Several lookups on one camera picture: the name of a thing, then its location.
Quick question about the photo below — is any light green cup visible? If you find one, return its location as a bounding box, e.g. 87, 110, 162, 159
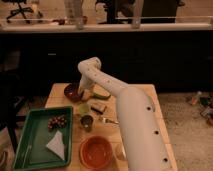
78, 103, 91, 116

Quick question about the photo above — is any small metal cup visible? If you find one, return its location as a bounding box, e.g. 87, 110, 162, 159
80, 115, 93, 132

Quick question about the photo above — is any silver fork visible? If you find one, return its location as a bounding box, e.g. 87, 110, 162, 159
98, 116, 119, 125

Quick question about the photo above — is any black office chair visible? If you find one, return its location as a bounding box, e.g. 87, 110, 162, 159
2, 0, 43, 24

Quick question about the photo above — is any green pepper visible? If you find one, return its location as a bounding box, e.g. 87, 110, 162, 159
92, 93, 111, 100

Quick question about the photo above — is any dark chair at left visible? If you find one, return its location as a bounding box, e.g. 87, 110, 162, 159
0, 72, 27, 151

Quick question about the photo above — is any bunch of dark grapes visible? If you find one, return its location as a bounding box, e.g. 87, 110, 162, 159
47, 115, 67, 131

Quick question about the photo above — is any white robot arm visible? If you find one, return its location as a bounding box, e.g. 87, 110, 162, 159
78, 57, 172, 171

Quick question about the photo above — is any green plastic tray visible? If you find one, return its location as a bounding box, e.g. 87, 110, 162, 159
13, 107, 73, 171

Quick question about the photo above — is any white cup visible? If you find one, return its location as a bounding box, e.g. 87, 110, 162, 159
115, 144, 126, 161

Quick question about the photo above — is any dark red bowl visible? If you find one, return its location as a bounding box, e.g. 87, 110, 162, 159
64, 83, 82, 102

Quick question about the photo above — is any orange bowl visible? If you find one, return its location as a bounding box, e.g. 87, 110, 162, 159
79, 136, 113, 171

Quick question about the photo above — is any white folded napkin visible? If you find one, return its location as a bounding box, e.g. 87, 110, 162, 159
46, 131, 65, 160

